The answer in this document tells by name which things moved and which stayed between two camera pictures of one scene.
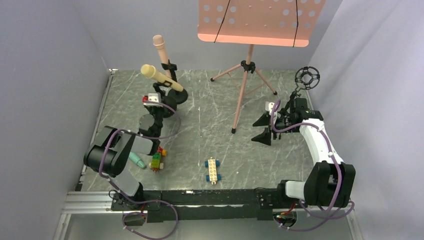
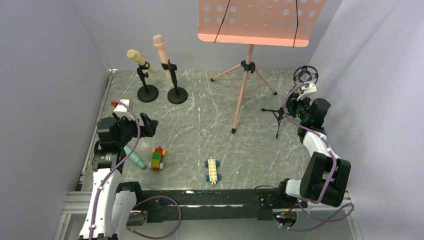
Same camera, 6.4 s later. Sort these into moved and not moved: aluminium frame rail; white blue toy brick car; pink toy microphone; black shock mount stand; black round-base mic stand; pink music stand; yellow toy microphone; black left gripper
Moved: black left gripper; yellow toy microphone
Not moved: black shock mount stand; pink music stand; aluminium frame rail; black round-base mic stand; pink toy microphone; white blue toy brick car
